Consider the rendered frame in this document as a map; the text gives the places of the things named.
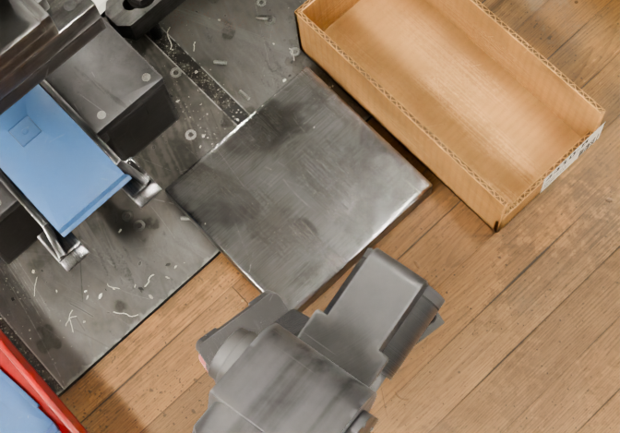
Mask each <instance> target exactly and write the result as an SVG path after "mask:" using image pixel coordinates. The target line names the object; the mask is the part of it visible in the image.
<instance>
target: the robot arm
mask: <svg viewBox="0 0 620 433"><path fill-rule="evenodd" d="M444 302H445V299H444V298H443V297H442V295H440V294H439V293H438V292H437V291H436V290H435V289H434V288H432V287H431V286H430V285H429V284H428V282H427V280H426V279H424V278H423V277H421V276H420V275H418V274H417V273H415V272H414V271H412V270H410V269H409V268H407V267H406V266H404V265H403V264H401V263H400V262H398V261H397V260H395V259H394V258H392V257H391V256H390V255H388V254H387V253H385V252H384V251H382V250H380V249H379V248H375V249H372V248H370V247H368V248H367V249H366V251H365V252H364V254H363V256H362V257H361V259H360V260H359V261H358V263H357V264H356V266H355V267H354V269H353V270H352V272H351V273H350V275H349V276H348V278H347V279H346V281H345V282H344V283H343V285H342V286H341V288H340V289H339V290H338V292H337V293H336V294H335V296H334V297H333V299H332V300H331V302H330V303H329V304H328V306H327V308H326V309H325V311H324V312H323V311H321V310H320V309H317V310H316V311H315V312H314V314H313V315H312V317H311V318H309V317H308V316H306V315H305V314H303V313H302V312H300V311H298V310H296V309H294V308H293V309H291V310H289V309H288V308H287V306H286V305H285V304H284V302H283V301H282V299H281V298H280V296H279V295H278V294H276V293H274V292H272V291H270V290H267V291H265V292H263V293H262V294H260V295H259V296H257V297H256V298H255V299H253V300H252V301H251V302H249V303H248V307H247V308H245V309H244V310H243V311H241V312H240V313H238V314H237V315H236V316H234V317H233V318H232V319H230V320H228V321H227V322H226V323H224V324H223V325H222V326H220V327H219V328H218V329H217V328H214V329H212V330H211V331H209V332H208V333H207V334H205V335H204V336H203V337H201V338H200V339H198V340H197V343H196V350H197V351H198V353H199V355H198V358H199V361H200V362H201V364H202V365H203V367H204V368H205V369H206V370H207V371H208V373H209V376H210V377H211V378H213V379H214V381H215V384H216V385H215V386H214V387H213V388H212V389H211V390H210V392H209V404H208V410H207V411H206V412H205V413H204V414H203V415H202V416H201V417H200V418H199V419H198V420H197V422H196V423H195V424H194V427H193V432H192V433H370V432H371V431H372V430H373V429H374V426H375V425H376V423H377V421H378V420H379V419H378V418H376V417H375V416H373V415H372V414H370V413H369V411H370V410H371V408H372V406H373V404H374V402H375V400H376V396H377V393H376V391H377V390H378V389H379V387H380V386H381V384H382V383H383V381H384V380H385V378H387V379H390V380H392V379H393V377H394V376H395V374H396V373H397V371H398V370H399V368H400V366H401V365H402V364H403V362H404V361H405V359H406V358H407V356H408V355H409V353H410V352H411V350H412V348H413V347H414V346H415V345H416V344H417V343H419V342H420V341H421V340H423V339H424V338H425V337H427V336H428V335H429V334H431V333H432V332H433V331H435V330H436V329H437V328H439V327H440V326H441V325H443V324H444V323H445V322H444V321H443V319H442V318H441V316H440V315H439V313H438V310H439V309H440V307H441V306H442V305H443V304H444Z"/></svg>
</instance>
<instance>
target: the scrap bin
mask: <svg viewBox="0 0 620 433"><path fill-rule="evenodd" d="M0 369H1V370H2V371H3V372H4V373H5V374H7V375H8V376H9V377H10V378H11V379H12V380H13V381H14V382H15V383H17V385H18V386H19V387H20V388H21V389H22V390H23V391H24V392H26V393H27V394H28V395H29V396H30V397H31V398H32V399H33V400H34V401H35V402H36V403H38V404H39V405H40V406H39V407H38V408H39V409H40V410H41V411H42V412H44V413H45V414H46V415H47V416H48V417H49V418H50V419H51V420H52V421H53V422H55V423H56V424H57V425H58V426H59V429H60V431H61V432H62V433H89V432H88V431H87V429H85V428H84V427H83V426H82V425H81V423H80V422H79V421H78V420H77V418H76V417H75V416H74V415H73V414H72V413H71V411H70V410H69V409H68V408H67V407H66V405H65V404H64V403H63V402H62V401H61V400H60V398H59V397H58V396H57V395H56V394H55V393H54V391H53V390H52V389H51V388H50V386H49V385H48V384H47V383H46V382H45V381H44V379H43V378H42V377H41V376H40V375H39V373H38V372H37V371H36V370H35V369H34V368H33V366H32V365H31V364H30V363H29V362H28V360H27V359H26V358H25V357H24V356H23V354H22V353H21V352H20V351H19V350H18V349H17V347H16V346H15V345H14V344H13V343H12V342H11V341H10V340H9V339H8V338H7V337H6V335H5V334H4V333H3V332H2V331H1V329H0Z"/></svg>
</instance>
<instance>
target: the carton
mask: <svg viewBox="0 0 620 433"><path fill-rule="evenodd" d="M294 15H295V22H296V28H297V33H298V39H299V45H300V49H301V50H302V51H303V52H304V53H305V54H306V55H307V56H308V57H310V58H311V59H312V60H313V61H314V62H315V63H316V64H317V65H318V66H319V67H320V68H321V69H322V70H323V71H325V72H326V73H327V74H328V75H329V76H330V77H331V78H332V79H333V80H334V81H335V82H336V83H337V84H338V85H339V86H341V87H342V88H343V89H344V90H345V91H346V92H347V93H348V94H349V95H350V96H351V97H352V98H353V99H354V100H355V101H357V102H358V103H359V104H360V105H361V106H362V107H363V108H364V109H365V111H366V112H367V113H369V114H370V115H371V116H372V117H373V118H374V119H375V120H376V121H377V122H378V123H379V124H380V125H381V126H382V127H383V128H385V129H386V130H387V131H388V132H389V133H390V134H391V135H392V136H393V137H394V138H395V139H396V140H397V141H398V142H400V143H401V144H402V145H403V146H404V147H405V148H406V149H407V150H408V151H409V152H410V153H411V154H412V155H413V156H414V157H416V158H417V159H418V160H419V161H420V162H421V163H422V164H423V165H424V166H425V167H426V168H427V169H428V170H429V171H431V172H432V173H433V174H434V175H435V176H436V177H437V178H438V179H439V180H440V181H441V182H442V183H443V184H444V185H445V186H447V187H448V188H449V189H450V190H451V191H452V192H453V193H454V194H455V195H456V196H457V197H458V198H459V199H461V200H462V201H463V202H464V203H465V204H466V205H467V206H468V207H469V208H470V209H471V210H472V211H473V212H474V213H476V214H477V215H478V216H479V217H480V218H481V219H482V220H483V221H484V222H485V223H486V224H487V225H488V226H489V227H490V228H492V229H493V230H494V231H495V232H496V233H498V232H499V231H500V230H501V229H502V228H503V227H504V226H505V225H507V224H508V223H509V222H510V221H511V220H512V219H513V218H514V217H515V216H516V215H517V214H518V213H519V212H520V211H521V210H522V209H524V208H525V207H526V206H527V205H528V204H529V203H530V202H531V201H532V200H533V199H534V198H535V197H536V196H537V195H538V194H539V193H542V192H543V191H544V190H545V189H546V188H547V187H548V186H549V185H550V184H551V183H552V182H553V181H554V180H555V179H556V178H557V177H558V176H559V175H560V174H561V173H563V172H564V171H565V169H566V168H567V167H568V166H569V165H570V164H571V163H572V162H573V161H575V160H576V159H577V158H578V157H579V156H580V155H581V154H582V153H583V152H584V151H585V150H586V149H587V148H588V147H589V146H590V145H591V144H593V143H594V142H595V141H596V140H597V139H598V138H599V136H600V134H601V132H602V129H603V126H604V124H605V122H604V123H603V124H602V125H601V126H600V124H601V121H602V119H603V116H604V114H605V110H604V109H603V108H602V107H601V106H600V105H599V104H598V103H596V102H595V101H594V100H593V99H592V98H591V97H590V96H589V95H588V94H586V93H585V92H584V91H583V90H582V89H581V88H579V87H578V86H577V85H576V84H575V83H574V82H572V81H571V80H570V79H569V78H568V77H566V76H565V75H564V74H563V73H562V72H561V71H560V70H558V69H557V68H556V67H555V66H554V65H552V64H551V63H550V62H549V61H548V60H547V59H545V58H544V57H543V56H542V55H541V54H540V53H538V52H537V51H536V50H535V49H534V48H533V47H531V46H530V45H529V44H528V43H527V42H525V41H524V40H523V39H522V38H521V37H520V36H519V35H517V33H516V32H515V31H513V30H512V29H511V28H510V27H509V26H508V25H507V24H505V23H504V22H503V21H502V20H501V19H500V18H498V17H497V16H496V15H495V14H494V13H493V12H491V11H490V10H489V9H488V8H487V7H486V6H484V5H483V4H482V3H481V2H480V1H479V0H307V1H306V2H304V3H303V4H302V5H301V6H300V7H298V8H297V9H296V10H295V11H294ZM599 126H600V127H599Z"/></svg>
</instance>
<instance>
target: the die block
mask: <svg viewBox="0 0 620 433"><path fill-rule="evenodd" d="M178 119H179V116H178V113H177V112H176V109H175V107H174V105H173V101H172V99H171V96H170V94H169V92H168V90H167V88H166V86H165V83H164V84H162V85H161V86H160V87H159V88H158V89H156V90H155V91H154V92H153V93H152V94H150V96H149V97H148V98H147V99H145V100H144V101H143V102H142V103H141V104H139V105H138V106H137V107H136V108H135V109H133V110H132V111H131V112H130V113H129V114H127V115H126V116H125V117H124V118H123V119H121V120H120V121H119V122H118V123H117V124H116V125H114V126H113V127H112V128H111V129H109V130H108V131H107V132H106V133H105V134H104V135H102V136H101V139H102V140H103V141H104V142H105V143H106V144H107V145H108V146H109V147H110V148H111V149H112V150H113V152H114V153H115V154H116V155H117V156H118V157H119V158H120V159H121V160H122V161H124V162H125V161H126V160H127V159H128V158H129V157H133V158H134V157H135V156H136V155H137V154H139V153H140V152H141V151H142V150H143V149H145V148H146V147H147V146H148V145H149V144H150V143H151V142H152V141H153V140H154V139H155V138H157V137H158V136H159V135H160V134H161V133H162V132H164V131H165V130H166V129H167V128H168V127H169V126H171V125H172V124H173V123H174V122H175V121H177V120H178ZM42 232H43V229H42V227H41V226H40V225H39V224H38V223H37V222H36V221H35V220H34V218H33V217H32V216H31V215H30V214H29V213H28V212H27V211H26V209H25V208H24V207H23V206H22V205H20V206H18V207H17V208H16V209H15V210H14V211H12V212H11V213H10V214H9V215H8V216H6V217H5V218H4V220H3V221H1V222H0V258H1V259H2V260H3V261H4V262H5V263H6V264H10V263H11V262H12V261H13V260H14V259H16V258H17V257H18V256H19V255H20V254H22V253H23V252H24V251H25V250H26V249H27V248H29V247H30V246H31V245H32V244H33V243H35V242H36V241H37V240H38V238H37V236H38V235H39V234H40V233H42Z"/></svg>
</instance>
